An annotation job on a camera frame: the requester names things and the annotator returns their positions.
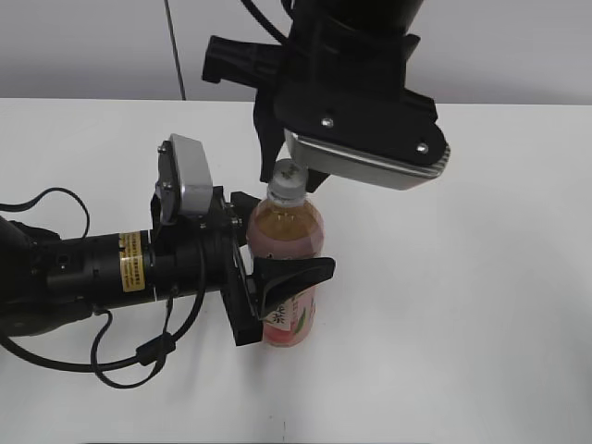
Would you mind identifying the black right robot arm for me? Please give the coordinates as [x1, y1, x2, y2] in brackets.
[202, 1, 450, 191]

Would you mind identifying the black wall cable left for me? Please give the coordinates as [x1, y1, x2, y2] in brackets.
[162, 0, 187, 101]

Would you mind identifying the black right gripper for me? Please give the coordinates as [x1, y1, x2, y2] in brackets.
[202, 16, 438, 192]

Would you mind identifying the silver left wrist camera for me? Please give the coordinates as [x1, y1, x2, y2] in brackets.
[155, 133, 213, 225]

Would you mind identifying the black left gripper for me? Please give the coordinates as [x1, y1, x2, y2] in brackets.
[146, 186, 336, 346]

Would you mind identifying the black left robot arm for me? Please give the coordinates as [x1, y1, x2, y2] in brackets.
[1, 188, 335, 346]

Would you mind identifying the peach oolong tea bottle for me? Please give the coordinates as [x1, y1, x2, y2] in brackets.
[246, 157, 327, 348]

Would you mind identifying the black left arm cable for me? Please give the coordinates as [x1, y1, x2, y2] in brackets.
[0, 186, 209, 388]

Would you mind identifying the white bottle cap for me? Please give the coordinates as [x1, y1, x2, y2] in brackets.
[267, 158, 308, 204]

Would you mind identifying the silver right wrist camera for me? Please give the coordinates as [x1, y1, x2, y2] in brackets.
[284, 129, 451, 191]

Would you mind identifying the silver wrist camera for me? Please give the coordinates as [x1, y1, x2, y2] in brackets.
[284, 129, 451, 191]
[155, 133, 213, 225]

